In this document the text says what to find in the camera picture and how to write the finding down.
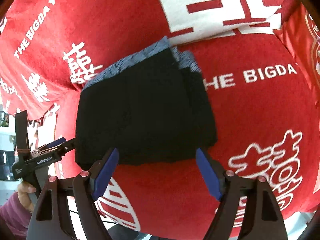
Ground black pants grey patterned trim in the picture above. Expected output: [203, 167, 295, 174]
[75, 37, 217, 169]

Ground purple sleeve forearm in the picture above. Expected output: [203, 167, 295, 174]
[1, 192, 32, 239]

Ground person's left hand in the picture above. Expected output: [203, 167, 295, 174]
[17, 181, 36, 213]

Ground cream folded cloth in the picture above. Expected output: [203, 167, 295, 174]
[27, 115, 56, 151]

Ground red wedding print sofa cover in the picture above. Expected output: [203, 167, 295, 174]
[1, 0, 319, 239]

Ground red embroidered cushion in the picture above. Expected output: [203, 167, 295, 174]
[274, 4, 319, 102]

